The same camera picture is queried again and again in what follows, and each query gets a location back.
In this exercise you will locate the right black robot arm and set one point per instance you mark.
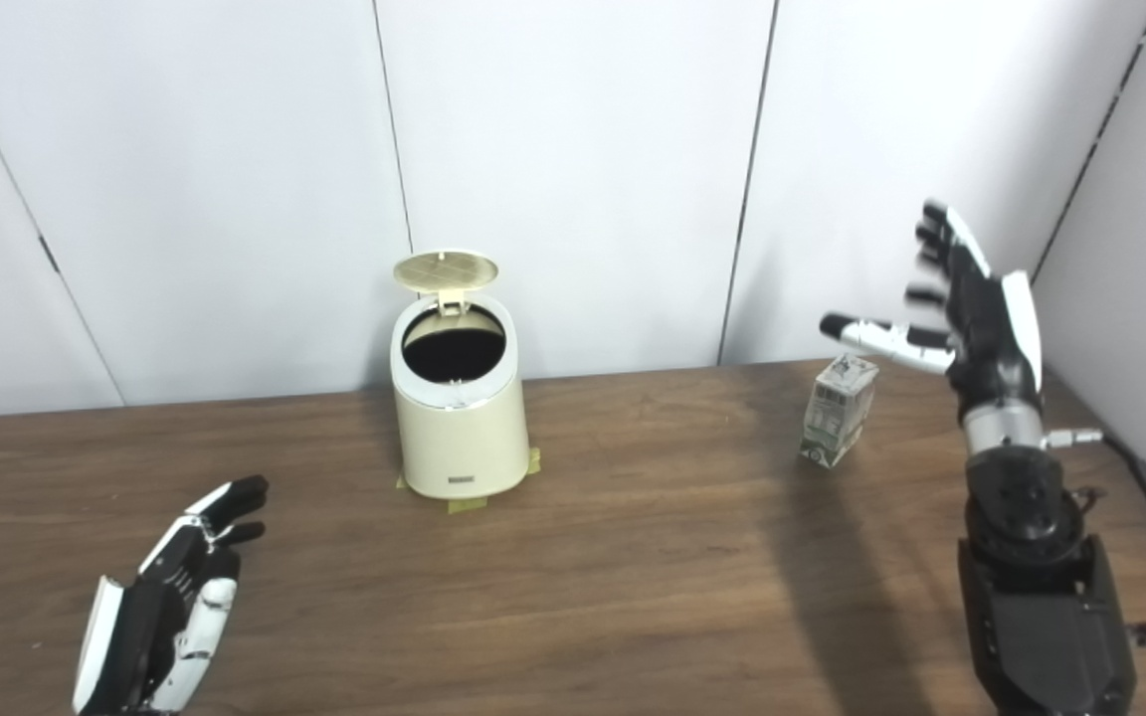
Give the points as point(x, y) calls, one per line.
point(1041, 617)

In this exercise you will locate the cream-colored bin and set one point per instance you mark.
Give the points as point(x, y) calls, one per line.
point(459, 443)

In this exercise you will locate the white green milk carton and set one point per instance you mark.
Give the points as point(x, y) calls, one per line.
point(837, 413)

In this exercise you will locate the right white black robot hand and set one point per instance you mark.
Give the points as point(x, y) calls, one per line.
point(991, 348)

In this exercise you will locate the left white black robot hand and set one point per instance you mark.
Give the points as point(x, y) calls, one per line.
point(135, 636)

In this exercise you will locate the round cream bin lid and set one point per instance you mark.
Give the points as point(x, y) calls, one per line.
point(446, 268)

